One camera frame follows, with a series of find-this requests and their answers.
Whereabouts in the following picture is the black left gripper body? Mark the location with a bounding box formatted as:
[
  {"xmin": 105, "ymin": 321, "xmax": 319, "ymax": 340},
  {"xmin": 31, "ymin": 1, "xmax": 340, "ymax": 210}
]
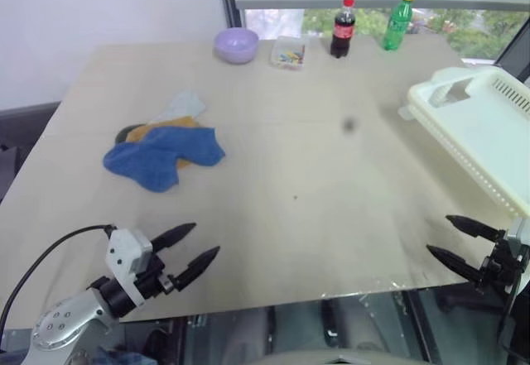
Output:
[{"xmin": 134, "ymin": 252, "xmax": 183, "ymax": 300}]

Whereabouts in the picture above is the clear box of coloured clips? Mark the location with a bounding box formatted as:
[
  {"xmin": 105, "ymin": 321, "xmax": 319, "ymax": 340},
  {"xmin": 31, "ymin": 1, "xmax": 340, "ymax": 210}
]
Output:
[{"xmin": 268, "ymin": 35, "xmax": 310, "ymax": 72}]

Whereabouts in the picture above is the black rounded shape under table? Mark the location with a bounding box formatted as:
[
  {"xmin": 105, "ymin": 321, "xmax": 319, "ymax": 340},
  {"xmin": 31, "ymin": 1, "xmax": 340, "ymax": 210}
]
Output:
[{"xmin": 320, "ymin": 298, "xmax": 342, "ymax": 340}]

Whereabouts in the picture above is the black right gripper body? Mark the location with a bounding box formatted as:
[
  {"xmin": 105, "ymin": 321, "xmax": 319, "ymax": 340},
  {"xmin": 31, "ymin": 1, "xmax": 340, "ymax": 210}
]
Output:
[{"xmin": 475, "ymin": 232, "xmax": 528, "ymax": 295}]

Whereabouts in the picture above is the green bottle with yellow cap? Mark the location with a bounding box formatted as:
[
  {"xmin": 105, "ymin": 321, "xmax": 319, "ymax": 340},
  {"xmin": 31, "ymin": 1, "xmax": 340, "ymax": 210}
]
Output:
[{"xmin": 381, "ymin": 0, "xmax": 417, "ymax": 52}]

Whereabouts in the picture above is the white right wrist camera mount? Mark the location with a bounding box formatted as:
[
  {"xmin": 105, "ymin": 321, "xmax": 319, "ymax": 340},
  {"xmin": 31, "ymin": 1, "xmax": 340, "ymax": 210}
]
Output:
[{"xmin": 505, "ymin": 215, "xmax": 530, "ymax": 261}]

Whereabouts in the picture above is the blue sock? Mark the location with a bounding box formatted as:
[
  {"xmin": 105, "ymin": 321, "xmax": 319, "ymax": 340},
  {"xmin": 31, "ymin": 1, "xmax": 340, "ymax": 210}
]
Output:
[
  {"xmin": 118, "ymin": 126, "xmax": 227, "ymax": 168},
  {"xmin": 103, "ymin": 143, "xmax": 181, "ymax": 195}
]

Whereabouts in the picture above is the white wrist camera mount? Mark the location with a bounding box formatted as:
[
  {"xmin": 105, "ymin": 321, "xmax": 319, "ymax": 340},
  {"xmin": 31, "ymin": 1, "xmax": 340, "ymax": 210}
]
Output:
[
  {"xmin": 505, "ymin": 215, "xmax": 530, "ymax": 261},
  {"xmin": 105, "ymin": 228, "xmax": 154, "ymax": 302}
]

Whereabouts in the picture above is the dark grey chair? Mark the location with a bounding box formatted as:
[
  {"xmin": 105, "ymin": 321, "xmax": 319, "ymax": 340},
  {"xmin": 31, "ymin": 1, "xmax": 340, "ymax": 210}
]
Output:
[{"xmin": 0, "ymin": 100, "xmax": 64, "ymax": 203}]

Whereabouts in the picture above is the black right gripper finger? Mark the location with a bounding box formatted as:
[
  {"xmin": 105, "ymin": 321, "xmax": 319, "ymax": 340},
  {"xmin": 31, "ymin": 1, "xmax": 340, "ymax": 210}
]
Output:
[
  {"xmin": 445, "ymin": 214, "xmax": 504, "ymax": 243},
  {"xmin": 426, "ymin": 244, "xmax": 484, "ymax": 288}
]

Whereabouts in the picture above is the grey robot torso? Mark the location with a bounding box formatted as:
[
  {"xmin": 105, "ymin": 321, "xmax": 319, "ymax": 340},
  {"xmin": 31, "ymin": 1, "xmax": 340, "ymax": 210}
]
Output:
[{"xmin": 264, "ymin": 346, "xmax": 420, "ymax": 365}]

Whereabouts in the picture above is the blue denim cloth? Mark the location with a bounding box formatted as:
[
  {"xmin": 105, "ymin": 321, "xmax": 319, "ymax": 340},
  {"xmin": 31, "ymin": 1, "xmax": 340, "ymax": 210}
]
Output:
[{"xmin": 96, "ymin": 349, "xmax": 147, "ymax": 365}]

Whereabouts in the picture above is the black slanted bar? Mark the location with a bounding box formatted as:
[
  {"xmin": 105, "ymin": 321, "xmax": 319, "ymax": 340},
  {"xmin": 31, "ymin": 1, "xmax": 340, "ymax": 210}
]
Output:
[{"xmin": 494, "ymin": 28, "xmax": 530, "ymax": 85}]

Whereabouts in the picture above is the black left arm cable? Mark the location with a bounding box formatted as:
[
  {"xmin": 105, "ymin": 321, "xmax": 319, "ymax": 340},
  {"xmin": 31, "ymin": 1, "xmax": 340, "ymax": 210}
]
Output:
[{"xmin": 0, "ymin": 223, "xmax": 118, "ymax": 335}]

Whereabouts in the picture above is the white plastic dish rack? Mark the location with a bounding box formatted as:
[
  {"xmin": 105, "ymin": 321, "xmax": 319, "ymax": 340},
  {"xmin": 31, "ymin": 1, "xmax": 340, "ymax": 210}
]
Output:
[{"xmin": 397, "ymin": 66, "xmax": 530, "ymax": 219}]

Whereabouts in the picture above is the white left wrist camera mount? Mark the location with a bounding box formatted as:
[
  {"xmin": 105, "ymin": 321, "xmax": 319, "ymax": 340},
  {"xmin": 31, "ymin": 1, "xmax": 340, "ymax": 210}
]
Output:
[{"xmin": 105, "ymin": 228, "xmax": 154, "ymax": 302}]

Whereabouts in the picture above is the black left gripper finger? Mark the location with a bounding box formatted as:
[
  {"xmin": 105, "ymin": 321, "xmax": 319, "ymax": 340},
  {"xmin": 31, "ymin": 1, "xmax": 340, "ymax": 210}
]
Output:
[
  {"xmin": 151, "ymin": 223, "xmax": 197, "ymax": 254},
  {"xmin": 172, "ymin": 246, "xmax": 221, "ymax": 292}
]

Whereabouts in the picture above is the cola bottle with red cap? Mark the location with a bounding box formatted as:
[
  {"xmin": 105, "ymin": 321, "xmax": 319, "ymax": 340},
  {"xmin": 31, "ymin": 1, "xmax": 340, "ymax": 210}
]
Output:
[{"xmin": 329, "ymin": 0, "xmax": 358, "ymax": 60}]

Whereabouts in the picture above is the purple plastic bowl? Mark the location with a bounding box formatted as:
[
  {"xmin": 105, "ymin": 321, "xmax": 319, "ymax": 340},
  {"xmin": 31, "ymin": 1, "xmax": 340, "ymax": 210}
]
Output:
[{"xmin": 213, "ymin": 27, "xmax": 260, "ymax": 65}]

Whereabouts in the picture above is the pale grey sock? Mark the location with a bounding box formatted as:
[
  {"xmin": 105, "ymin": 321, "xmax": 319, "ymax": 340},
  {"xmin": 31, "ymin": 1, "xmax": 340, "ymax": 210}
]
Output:
[{"xmin": 153, "ymin": 89, "xmax": 208, "ymax": 125}]

